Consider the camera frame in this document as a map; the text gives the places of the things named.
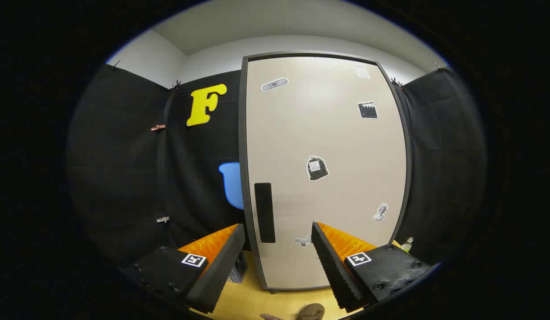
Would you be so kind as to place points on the white clothes peg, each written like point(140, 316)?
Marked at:
point(162, 219)

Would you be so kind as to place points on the brown fuzzy shoe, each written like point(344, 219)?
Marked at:
point(311, 312)

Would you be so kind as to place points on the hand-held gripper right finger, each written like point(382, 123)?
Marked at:
point(337, 271)

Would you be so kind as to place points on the copper clothes peg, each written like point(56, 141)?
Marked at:
point(158, 128)

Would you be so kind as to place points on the grey shoe cabinet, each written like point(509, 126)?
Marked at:
point(242, 133)

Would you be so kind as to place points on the green plastic bottle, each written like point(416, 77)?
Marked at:
point(407, 244)

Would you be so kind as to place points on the beige shoe cabinet door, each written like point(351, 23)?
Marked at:
point(323, 133)

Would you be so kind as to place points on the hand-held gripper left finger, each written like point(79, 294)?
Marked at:
point(221, 271)

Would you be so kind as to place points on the black backdrop cloth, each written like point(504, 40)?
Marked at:
point(123, 178)

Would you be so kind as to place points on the blue book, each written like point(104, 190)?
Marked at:
point(238, 269)

